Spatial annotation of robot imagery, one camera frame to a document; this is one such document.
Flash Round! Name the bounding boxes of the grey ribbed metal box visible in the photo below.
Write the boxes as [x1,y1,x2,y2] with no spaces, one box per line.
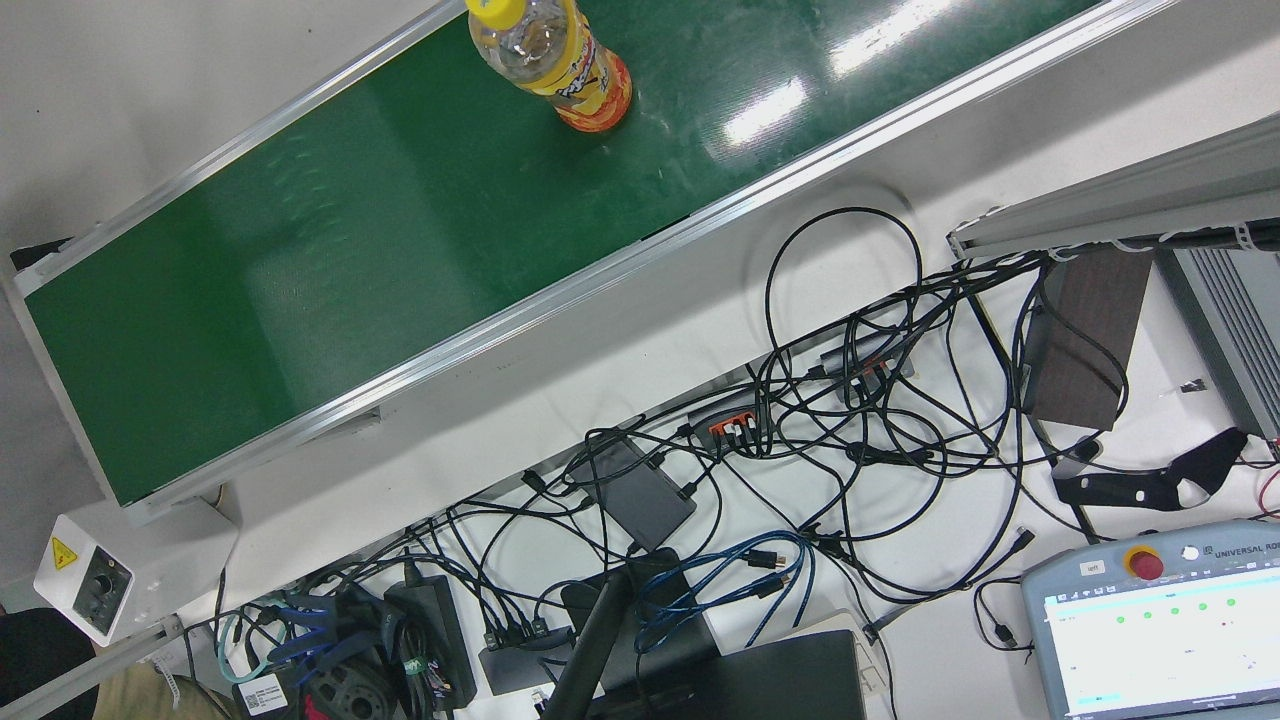
[1155,245,1280,443]

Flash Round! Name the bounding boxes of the thin red wire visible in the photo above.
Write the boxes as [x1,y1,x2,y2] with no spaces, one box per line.
[1240,440,1280,521]

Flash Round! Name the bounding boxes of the tan cardboard box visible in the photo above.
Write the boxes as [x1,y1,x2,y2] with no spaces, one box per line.
[95,660,241,720]

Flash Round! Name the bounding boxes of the grey aluminium rail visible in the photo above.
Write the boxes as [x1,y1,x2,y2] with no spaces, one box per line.
[0,615,186,720]

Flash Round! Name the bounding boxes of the grey hub orange ports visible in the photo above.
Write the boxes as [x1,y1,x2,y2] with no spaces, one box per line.
[820,330,916,393]

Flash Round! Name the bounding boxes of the green conveyor belt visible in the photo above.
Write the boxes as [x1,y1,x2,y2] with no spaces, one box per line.
[10,0,1181,526]

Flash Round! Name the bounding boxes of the dark grey flat box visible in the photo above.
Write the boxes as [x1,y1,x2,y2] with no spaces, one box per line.
[565,437,698,551]

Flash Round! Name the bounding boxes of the teal cable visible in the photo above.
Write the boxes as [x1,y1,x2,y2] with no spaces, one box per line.
[215,610,276,686]

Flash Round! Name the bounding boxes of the black flat bracket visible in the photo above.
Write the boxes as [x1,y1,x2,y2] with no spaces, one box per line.
[1052,427,1251,513]

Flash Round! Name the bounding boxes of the black perforated disc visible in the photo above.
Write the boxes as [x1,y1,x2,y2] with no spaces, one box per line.
[305,660,401,720]

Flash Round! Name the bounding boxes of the brown wooden block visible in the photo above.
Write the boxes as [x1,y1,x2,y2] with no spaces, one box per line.
[1025,248,1154,433]

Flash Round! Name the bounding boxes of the silver aluminium profile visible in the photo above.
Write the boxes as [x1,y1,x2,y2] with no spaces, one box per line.
[945,110,1280,263]

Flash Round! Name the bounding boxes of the black monitor stand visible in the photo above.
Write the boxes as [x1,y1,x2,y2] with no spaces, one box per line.
[540,548,721,720]

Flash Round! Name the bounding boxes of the grey robot teach pendant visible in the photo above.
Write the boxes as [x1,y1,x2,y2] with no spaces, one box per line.
[1020,518,1280,720]

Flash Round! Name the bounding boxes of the small black hub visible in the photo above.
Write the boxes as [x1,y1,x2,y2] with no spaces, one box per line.
[478,620,576,696]

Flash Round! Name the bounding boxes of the white conveyor control box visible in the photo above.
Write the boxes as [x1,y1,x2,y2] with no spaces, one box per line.
[33,495,241,648]

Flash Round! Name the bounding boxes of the black power brick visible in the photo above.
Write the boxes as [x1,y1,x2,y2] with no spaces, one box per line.
[385,575,479,713]

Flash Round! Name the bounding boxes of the yellow orange drink bottle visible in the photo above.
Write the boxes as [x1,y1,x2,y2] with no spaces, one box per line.
[465,0,634,134]

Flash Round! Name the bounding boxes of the black hub orange ports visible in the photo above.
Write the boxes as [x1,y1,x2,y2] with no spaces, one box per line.
[686,388,766,448]

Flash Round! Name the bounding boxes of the white label tag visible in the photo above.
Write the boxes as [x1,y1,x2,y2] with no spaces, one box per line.
[235,672,291,716]

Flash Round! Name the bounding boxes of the blue cable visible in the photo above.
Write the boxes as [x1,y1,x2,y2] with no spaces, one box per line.
[635,530,816,651]

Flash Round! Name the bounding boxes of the black looped cable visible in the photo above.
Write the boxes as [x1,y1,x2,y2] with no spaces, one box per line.
[765,207,923,401]

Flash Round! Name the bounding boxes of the black Huawei computer monitor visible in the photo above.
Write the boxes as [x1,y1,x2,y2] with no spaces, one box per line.
[600,630,869,720]

